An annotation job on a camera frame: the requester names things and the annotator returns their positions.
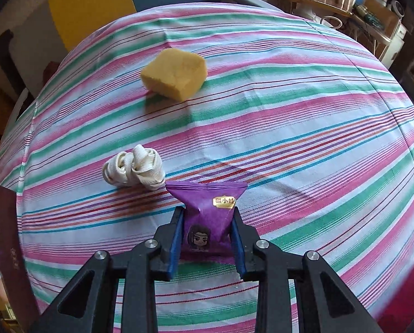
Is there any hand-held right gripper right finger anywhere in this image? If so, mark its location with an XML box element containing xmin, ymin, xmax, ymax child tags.
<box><xmin>229</xmin><ymin>207</ymin><xmax>384</xmax><ymax>333</ymax></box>

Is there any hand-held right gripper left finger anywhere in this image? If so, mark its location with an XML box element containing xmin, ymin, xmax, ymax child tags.
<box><xmin>30</xmin><ymin>205</ymin><xmax>186</xmax><ymax>333</ymax></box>

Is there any purple snack packet dark-haired figure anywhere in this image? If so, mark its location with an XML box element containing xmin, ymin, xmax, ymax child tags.
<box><xmin>165</xmin><ymin>180</ymin><xmax>248</xmax><ymax>264</ymax></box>

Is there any striped bed sheet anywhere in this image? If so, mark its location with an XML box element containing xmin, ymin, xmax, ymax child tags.
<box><xmin>0</xmin><ymin>2</ymin><xmax>414</xmax><ymax>333</ymax></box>

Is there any dark brown box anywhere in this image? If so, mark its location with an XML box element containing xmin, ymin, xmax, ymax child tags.
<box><xmin>0</xmin><ymin>184</ymin><xmax>41</xmax><ymax>320</ymax></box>

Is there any yellow sponge block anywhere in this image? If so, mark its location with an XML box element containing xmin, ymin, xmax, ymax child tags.
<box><xmin>140</xmin><ymin>49</ymin><xmax>208</xmax><ymax>100</ymax></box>

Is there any red cloth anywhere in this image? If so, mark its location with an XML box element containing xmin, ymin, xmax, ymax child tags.
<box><xmin>375</xmin><ymin>250</ymin><xmax>414</xmax><ymax>333</ymax></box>

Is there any yellow board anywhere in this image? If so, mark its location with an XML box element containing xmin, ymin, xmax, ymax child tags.
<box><xmin>48</xmin><ymin>0</ymin><xmax>137</xmax><ymax>52</ymax></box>

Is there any white knotted strap bundle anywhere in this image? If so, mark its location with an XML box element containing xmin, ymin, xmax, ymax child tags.
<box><xmin>102</xmin><ymin>145</ymin><xmax>166</xmax><ymax>191</ymax></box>

